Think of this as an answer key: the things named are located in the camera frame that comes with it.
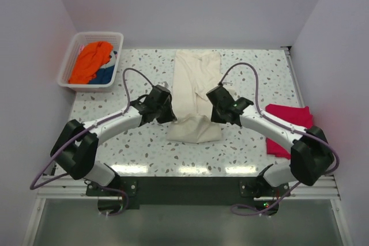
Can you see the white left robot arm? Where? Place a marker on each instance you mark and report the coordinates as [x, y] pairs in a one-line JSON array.
[[75, 149]]

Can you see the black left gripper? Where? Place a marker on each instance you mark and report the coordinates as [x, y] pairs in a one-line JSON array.
[[170, 117]]

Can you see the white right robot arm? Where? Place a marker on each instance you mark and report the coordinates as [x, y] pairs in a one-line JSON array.
[[311, 156]]

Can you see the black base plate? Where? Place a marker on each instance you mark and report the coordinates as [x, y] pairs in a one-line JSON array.
[[136, 192]]

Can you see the red folded t shirt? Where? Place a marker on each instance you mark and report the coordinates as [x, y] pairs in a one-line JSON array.
[[297, 116]]

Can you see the blue t shirt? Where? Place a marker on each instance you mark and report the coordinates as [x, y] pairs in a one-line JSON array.
[[105, 72]]

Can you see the orange t shirt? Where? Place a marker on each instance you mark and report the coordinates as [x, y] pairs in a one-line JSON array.
[[90, 59]]

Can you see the white plastic basket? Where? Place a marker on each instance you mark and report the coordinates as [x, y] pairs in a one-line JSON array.
[[78, 42]]

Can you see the aluminium frame rail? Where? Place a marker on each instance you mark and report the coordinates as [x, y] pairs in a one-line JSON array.
[[67, 188]]

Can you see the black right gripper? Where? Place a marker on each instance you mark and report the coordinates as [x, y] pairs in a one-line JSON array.
[[215, 118]]

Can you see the cream t shirt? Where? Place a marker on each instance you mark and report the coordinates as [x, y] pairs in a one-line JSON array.
[[195, 73]]

